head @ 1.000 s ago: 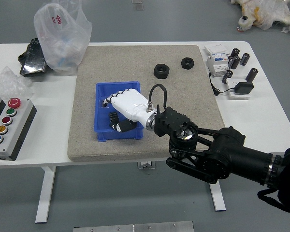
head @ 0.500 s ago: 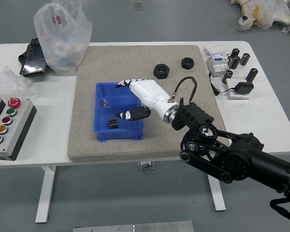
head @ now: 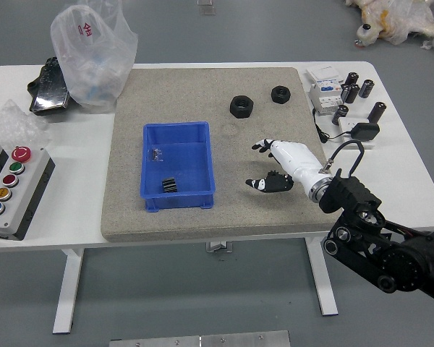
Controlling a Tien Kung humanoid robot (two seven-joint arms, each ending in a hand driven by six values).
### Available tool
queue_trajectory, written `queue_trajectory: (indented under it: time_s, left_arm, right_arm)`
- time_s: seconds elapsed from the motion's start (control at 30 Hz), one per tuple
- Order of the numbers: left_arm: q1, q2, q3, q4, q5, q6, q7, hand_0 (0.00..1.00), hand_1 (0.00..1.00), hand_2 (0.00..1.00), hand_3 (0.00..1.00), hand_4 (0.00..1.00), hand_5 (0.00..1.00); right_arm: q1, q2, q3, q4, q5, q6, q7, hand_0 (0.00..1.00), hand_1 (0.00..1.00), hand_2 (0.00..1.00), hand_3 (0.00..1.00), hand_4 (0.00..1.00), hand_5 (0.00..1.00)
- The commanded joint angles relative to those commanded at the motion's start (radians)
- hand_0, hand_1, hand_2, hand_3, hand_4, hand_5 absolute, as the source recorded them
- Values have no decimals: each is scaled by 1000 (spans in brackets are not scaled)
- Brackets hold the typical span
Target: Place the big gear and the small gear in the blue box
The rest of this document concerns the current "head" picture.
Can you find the black cylindrical capacitor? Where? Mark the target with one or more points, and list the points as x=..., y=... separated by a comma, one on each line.
x=367, y=88
x=377, y=112
x=346, y=92
x=354, y=93
x=340, y=113
x=351, y=78

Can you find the small black gear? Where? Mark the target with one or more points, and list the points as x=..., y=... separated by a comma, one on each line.
x=274, y=174

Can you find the big black hex nut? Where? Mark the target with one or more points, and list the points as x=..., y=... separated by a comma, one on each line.
x=241, y=106

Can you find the black plastic tray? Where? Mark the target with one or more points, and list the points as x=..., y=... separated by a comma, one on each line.
x=48, y=90

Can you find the white circuit breaker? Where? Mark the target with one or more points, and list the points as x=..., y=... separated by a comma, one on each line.
x=323, y=97

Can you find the translucent white plastic bag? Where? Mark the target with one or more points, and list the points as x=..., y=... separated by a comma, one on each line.
x=94, y=65

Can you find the black plug adapter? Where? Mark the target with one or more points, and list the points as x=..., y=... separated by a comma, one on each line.
x=365, y=131

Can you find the grey metal plate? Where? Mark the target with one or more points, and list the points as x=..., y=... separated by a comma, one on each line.
x=199, y=339

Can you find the blue plastic box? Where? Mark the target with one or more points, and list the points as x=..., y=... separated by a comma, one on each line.
x=188, y=162

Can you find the plastic-wrapped yellow bundle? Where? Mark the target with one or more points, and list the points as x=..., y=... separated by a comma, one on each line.
x=405, y=18

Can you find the grey-brown mat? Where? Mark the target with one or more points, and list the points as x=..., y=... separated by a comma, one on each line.
x=202, y=90

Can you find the clear bubble wrap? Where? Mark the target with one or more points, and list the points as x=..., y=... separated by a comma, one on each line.
x=11, y=123

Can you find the white table leg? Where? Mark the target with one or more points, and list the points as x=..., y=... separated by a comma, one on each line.
x=322, y=282
x=68, y=289

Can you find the small metal floor plate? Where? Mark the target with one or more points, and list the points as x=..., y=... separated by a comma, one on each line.
x=206, y=7

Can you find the metal table bracket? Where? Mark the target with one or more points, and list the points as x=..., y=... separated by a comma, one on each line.
x=219, y=247

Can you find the grey push-button control box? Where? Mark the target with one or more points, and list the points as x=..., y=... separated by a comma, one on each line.
x=25, y=195

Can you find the small black hex nut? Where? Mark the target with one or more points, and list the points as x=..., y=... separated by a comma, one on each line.
x=281, y=94

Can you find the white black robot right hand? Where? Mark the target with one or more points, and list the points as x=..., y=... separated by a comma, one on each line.
x=298, y=160

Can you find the small clear parts bag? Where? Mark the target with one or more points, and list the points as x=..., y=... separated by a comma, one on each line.
x=157, y=154

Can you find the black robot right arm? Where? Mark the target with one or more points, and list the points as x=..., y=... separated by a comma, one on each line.
x=398, y=260

